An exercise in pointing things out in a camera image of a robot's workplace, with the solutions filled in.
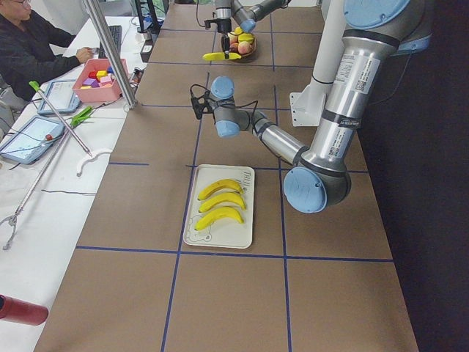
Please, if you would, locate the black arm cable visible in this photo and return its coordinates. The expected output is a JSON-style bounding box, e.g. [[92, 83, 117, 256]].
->
[[195, 0, 221, 29], [189, 84, 259, 128]]

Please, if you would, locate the black keyboard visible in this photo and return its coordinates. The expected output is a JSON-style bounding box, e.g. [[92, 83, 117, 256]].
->
[[97, 25, 122, 59]]

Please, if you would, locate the white bear print tray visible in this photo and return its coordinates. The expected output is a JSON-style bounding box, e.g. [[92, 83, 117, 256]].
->
[[183, 164, 255, 249]]

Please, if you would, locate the yellow banana front short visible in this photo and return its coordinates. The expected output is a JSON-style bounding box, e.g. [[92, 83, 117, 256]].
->
[[234, 27, 255, 43]]

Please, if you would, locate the red cylinder bottle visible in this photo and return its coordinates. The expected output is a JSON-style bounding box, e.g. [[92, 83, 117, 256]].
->
[[1, 295, 49, 326]]

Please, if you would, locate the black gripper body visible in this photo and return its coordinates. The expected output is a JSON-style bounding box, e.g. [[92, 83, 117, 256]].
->
[[216, 18, 230, 35]]

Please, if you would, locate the blue tablet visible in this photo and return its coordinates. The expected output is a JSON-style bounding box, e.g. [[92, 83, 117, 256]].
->
[[1, 115, 65, 164], [45, 80, 81, 114]]

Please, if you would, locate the blue tablet near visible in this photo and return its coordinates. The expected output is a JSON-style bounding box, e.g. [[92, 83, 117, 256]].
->
[[1, 115, 65, 164]]

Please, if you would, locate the green clip tool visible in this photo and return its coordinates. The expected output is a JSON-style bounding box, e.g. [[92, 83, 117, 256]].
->
[[70, 106, 92, 128]]

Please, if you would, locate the yellow banana top long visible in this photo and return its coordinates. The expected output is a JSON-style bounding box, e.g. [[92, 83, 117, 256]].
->
[[199, 192, 246, 213]]

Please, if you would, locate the white curved plastic hook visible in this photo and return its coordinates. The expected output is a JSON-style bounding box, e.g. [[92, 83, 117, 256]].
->
[[76, 148, 112, 177]]

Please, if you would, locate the pink bin of blocks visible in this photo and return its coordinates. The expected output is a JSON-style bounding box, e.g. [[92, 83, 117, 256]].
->
[[73, 59, 122, 103]]

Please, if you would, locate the pink peach front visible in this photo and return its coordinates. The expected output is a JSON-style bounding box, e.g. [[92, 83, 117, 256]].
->
[[237, 41, 252, 56]]

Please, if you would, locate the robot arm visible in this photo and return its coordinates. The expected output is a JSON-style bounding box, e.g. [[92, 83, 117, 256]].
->
[[210, 1, 435, 213], [204, 0, 290, 59]]

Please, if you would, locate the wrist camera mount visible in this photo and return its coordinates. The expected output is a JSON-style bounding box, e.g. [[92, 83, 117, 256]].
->
[[191, 92, 213, 120], [204, 18, 218, 30]]

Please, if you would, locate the greenish yellow banana back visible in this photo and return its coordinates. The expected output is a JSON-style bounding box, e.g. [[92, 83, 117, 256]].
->
[[197, 179, 244, 201]]

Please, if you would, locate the brown wicker basket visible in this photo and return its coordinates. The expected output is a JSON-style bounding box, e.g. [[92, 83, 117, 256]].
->
[[230, 38, 256, 59]]

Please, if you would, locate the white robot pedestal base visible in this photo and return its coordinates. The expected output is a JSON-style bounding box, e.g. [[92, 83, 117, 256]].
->
[[289, 0, 346, 127]]

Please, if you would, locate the seated person in black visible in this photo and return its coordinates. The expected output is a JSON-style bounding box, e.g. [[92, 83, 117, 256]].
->
[[1, 1, 94, 101]]

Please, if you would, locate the long metal grabber tool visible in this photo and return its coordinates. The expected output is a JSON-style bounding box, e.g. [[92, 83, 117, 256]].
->
[[1, 81, 92, 251]]

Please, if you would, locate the aluminium frame post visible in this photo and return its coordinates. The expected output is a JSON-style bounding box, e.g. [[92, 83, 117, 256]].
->
[[84, 0, 137, 111]]

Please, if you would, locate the blue tablet far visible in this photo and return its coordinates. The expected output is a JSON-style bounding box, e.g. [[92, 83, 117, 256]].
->
[[45, 80, 81, 114]]

